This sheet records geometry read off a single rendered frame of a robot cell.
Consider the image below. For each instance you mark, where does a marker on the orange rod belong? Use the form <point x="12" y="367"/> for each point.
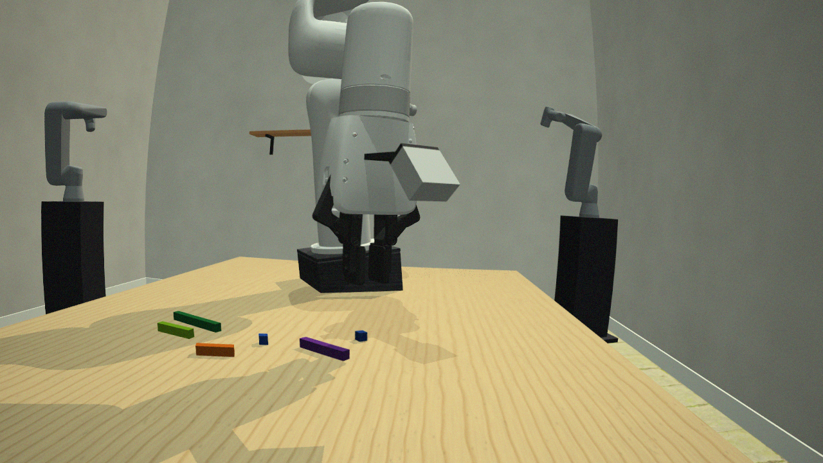
<point x="211" y="349"/>

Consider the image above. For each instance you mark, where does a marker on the purple rod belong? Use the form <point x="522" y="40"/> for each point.
<point x="326" y="349"/>

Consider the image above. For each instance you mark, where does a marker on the lime green rod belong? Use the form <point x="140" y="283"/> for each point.
<point x="176" y="330"/>

